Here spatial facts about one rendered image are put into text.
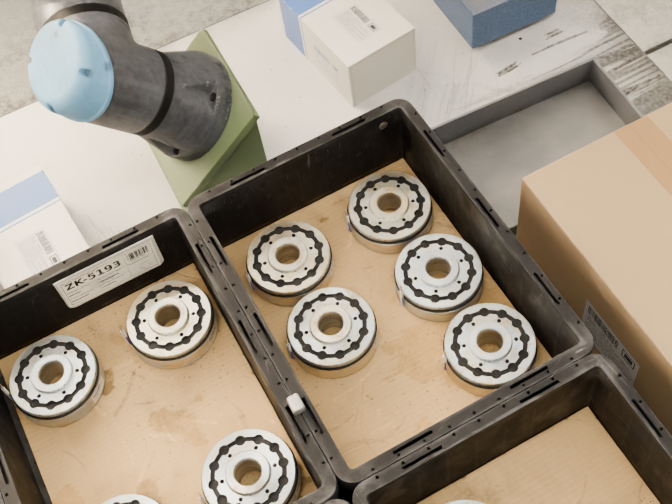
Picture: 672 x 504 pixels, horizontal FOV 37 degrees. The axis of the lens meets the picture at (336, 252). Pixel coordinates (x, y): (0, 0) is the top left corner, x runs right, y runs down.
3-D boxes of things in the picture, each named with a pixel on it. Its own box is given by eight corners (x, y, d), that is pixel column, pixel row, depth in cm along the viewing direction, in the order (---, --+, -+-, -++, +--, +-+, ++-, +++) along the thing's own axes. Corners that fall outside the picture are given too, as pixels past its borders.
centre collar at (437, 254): (408, 267, 118) (408, 265, 118) (441, 244, 119) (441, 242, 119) (435, 296, 116) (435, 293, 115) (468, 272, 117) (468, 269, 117)
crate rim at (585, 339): (186, 213, 120) (181, 201, 118) (404, 106, 125) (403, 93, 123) (346, 498, 100) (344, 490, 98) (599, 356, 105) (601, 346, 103)
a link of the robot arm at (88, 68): (122, 152, 134) (32, 131, 124) (99, 74, 140) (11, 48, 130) (176, 98, 128) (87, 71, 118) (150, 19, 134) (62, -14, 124)
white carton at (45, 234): (-14, 241, 147) (-40, 206, 139) (60, 200, 149) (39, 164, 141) (40, 342, 137) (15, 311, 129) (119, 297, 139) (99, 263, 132)
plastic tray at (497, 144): (497, 253, 137) (498, 233, 132) (428, 150, 147) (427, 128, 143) (668, 174, 141) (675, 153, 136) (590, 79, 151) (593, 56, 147)
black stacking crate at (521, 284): (205, 255, 128) (184, 205, 119) (407, 154, 133) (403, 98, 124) (355, 524, 108) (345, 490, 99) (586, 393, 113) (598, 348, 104)
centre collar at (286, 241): (260, 252, 122) (259, 249, 121) (294, 232, 123) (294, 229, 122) (281, 281, 119) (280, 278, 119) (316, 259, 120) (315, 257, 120)
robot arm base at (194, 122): (146, 115, 148) (89, 99, 141) (200, 32, 142) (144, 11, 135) (188, 182, 140) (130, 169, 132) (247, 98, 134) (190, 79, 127)
